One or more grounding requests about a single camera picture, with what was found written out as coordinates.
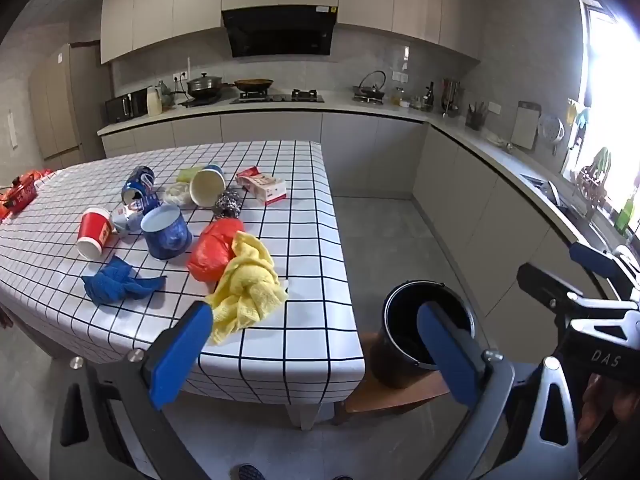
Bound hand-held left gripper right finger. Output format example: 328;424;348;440
416;301;582;480

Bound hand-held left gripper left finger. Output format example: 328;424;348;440
50;301;216;480

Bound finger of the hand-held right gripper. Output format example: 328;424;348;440
516;261;640;325
569;241;640;306

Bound black bucket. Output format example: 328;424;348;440
368;280;478;390

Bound red plastic bag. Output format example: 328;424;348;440
187;217;246;282

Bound red paper cup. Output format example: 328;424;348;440
76;207;117;261

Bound silver black foil wrapper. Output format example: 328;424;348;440
214;189;244;220

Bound white plastic bag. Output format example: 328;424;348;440
164;182;193;206

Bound white paper cup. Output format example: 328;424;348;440
189;164;226;208

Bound red white carton box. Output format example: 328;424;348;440
235;166;288;207

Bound person's right hand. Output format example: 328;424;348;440
580;375;640;442

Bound green bottle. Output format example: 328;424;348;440
616;199;636;233

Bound steel sink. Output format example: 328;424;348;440
520;172;621;256

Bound wooden stool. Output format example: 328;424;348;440
332;331;453;426

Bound blue cloth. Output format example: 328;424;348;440
81;255;167;306

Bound yellow cloth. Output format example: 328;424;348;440
205;231;288;346

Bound white colander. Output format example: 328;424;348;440
537;114;566;156

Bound white checked table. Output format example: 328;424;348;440
0;140;368;431

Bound hanging yellow blue cloths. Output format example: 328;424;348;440
567;99;591;128

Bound kitchen window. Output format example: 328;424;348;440
565;0;640;241

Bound white cutting board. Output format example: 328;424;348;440
511;101;542;151

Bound black utensil holder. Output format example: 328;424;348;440
465;101;488;131

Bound steel utensil rack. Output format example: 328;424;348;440
440;78;466;118

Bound grey kitchen counter cabinets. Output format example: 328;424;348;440
97;91;640;321

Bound red basket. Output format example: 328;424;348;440
0;170;51;221

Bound black microwave oven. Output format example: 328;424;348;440
104;91;149;124

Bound metal kettle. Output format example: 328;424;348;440
352;70;387;103

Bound lidded cooking pot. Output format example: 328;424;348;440
186;72;226;101

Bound black gas stove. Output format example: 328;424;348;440
230;89;326;106

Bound beige refrigerator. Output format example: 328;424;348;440
27;42;108;171

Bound dark wok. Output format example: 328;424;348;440
222;77;276;94

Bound black range hood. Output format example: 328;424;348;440
221;6;337;58

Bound wire fruit basket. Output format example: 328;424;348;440
575;147;613;221

